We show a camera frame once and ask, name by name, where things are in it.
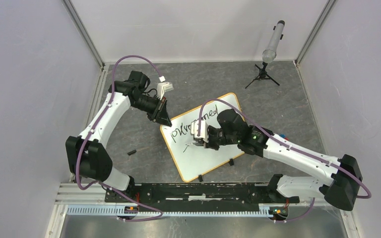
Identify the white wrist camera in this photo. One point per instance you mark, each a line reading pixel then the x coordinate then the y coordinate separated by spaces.
pixel 199 131
pixel 163 87

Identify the black marker cap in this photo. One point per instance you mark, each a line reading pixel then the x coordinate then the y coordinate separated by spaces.
pixel 131 152

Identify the silver microphone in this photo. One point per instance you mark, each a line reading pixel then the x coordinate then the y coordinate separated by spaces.
pixel 270 53

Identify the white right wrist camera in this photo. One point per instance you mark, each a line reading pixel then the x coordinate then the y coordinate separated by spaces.
pixel 199 131

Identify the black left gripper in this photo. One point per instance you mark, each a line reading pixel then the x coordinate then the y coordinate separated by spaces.
pixel 159 114

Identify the white toothed cable rail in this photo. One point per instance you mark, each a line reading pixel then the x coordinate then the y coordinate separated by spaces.
pixel 123 211

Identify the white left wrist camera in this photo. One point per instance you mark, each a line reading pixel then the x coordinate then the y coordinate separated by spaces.
pixel 163 87

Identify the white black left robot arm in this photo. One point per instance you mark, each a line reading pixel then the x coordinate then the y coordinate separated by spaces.
pixel 86 153

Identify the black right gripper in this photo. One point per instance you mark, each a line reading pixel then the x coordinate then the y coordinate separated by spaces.
pixel 209 144

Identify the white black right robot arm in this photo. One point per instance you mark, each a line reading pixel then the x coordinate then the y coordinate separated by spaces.
pixel 336 180

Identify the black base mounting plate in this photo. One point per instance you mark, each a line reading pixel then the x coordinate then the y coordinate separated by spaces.
pixel 205 197

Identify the black microphone tripod stand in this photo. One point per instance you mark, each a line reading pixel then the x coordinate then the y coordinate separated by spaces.
pixel 262 75

